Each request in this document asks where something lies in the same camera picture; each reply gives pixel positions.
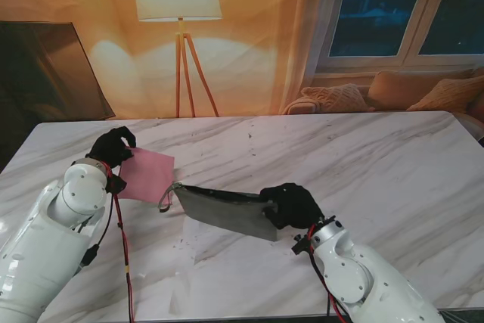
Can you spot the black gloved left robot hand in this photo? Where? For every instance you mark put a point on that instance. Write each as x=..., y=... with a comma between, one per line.
x=111, y=147

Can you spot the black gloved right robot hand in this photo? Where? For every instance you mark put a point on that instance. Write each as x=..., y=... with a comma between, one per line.
x=295, y=205

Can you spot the pink paper document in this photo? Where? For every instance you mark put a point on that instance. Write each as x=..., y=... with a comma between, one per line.
x=147, y=175

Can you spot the grey suede zip pouch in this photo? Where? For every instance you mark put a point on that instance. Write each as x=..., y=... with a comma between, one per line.
x=227, y=213

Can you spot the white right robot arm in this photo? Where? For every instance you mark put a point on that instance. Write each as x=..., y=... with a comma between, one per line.
x=351, y=266

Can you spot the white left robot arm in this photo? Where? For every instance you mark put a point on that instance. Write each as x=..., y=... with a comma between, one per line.
x=45, y=247

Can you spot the printed living room backdrop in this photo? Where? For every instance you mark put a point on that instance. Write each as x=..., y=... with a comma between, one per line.
x=246, y=54

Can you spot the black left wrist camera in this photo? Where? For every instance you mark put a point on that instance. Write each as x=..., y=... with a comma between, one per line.
x=115, y=183

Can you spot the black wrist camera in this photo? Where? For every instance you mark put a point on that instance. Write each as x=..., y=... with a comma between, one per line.
x=115, y=183
x=300, y=245

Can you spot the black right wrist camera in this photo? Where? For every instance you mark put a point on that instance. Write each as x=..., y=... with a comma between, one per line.
x=300, y=245

